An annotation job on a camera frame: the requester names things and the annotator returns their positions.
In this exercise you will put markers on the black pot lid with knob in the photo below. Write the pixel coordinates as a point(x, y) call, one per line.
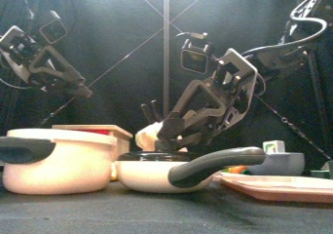
point(147, 156)

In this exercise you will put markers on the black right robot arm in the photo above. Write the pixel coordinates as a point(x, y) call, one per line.
point(287, 49)

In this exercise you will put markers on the white knife block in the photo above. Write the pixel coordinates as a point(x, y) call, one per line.
point(147, 137)

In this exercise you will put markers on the orange toy food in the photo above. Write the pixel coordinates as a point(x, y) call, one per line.
point(237, 169)

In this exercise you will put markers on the wooden box red inside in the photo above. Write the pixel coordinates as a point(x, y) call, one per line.
point(115, 135)

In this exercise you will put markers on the white green toy carton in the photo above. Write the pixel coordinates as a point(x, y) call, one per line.
point(273, 146)

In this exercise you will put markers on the grey bowl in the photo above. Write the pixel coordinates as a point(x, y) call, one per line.
point(284, 164)

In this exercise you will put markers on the pink tray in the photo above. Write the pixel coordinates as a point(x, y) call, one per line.
point(281, 187)

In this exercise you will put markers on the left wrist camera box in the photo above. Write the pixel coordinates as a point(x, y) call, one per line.
point(54, 30)

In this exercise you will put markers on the vertical metal frame pole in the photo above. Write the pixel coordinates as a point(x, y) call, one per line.
point(167, 49)

